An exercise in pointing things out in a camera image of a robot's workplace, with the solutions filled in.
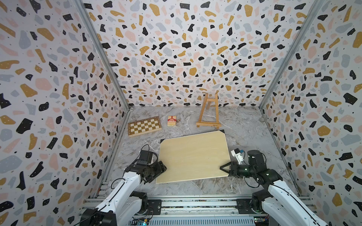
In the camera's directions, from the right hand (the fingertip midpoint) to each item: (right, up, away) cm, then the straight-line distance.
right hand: (223, 170), depth 76 cm
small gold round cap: (-28, +26, +34) cm, 51 cm away
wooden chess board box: (-53, +22, +30) cm, 65 cm away
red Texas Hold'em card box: (-32, +26, +33) cm, 53 cm away
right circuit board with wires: (+18, -24, -5) cm, 31 cm away
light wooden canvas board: (-15, +5, +9) cm, 18 cm away
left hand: (-33, -3, +8) cm, 34 cm away
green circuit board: (-42, -23, -6) cm, 49 cm away
